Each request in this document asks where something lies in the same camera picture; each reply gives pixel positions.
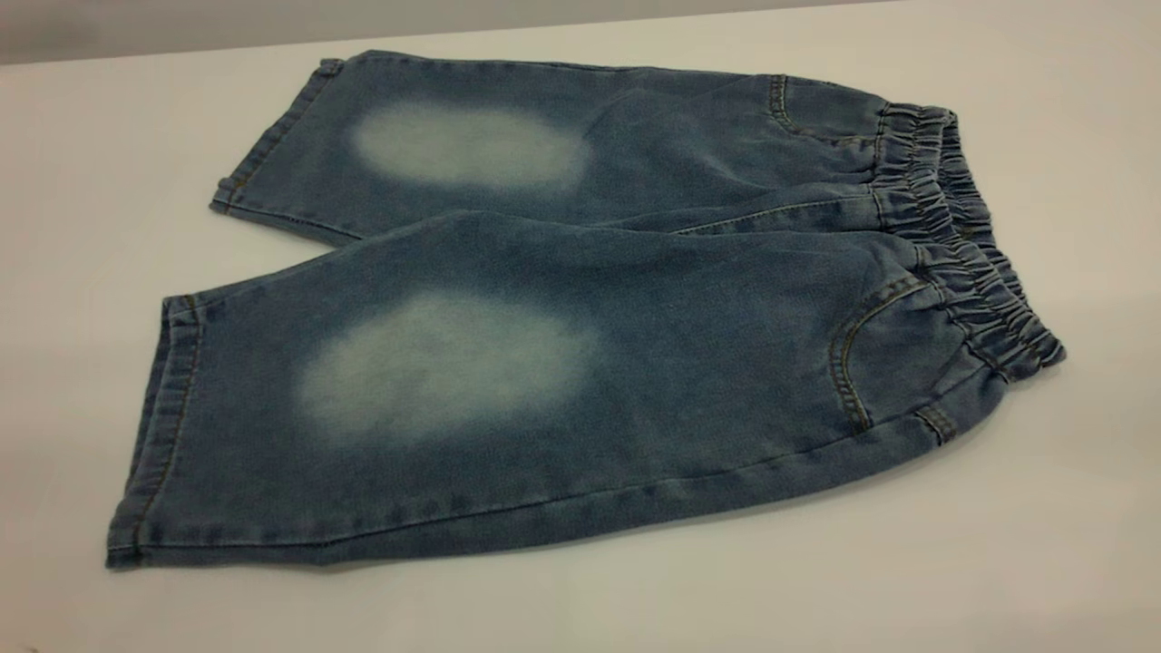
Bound blue denim shorts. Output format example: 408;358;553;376
104;50;1067;572

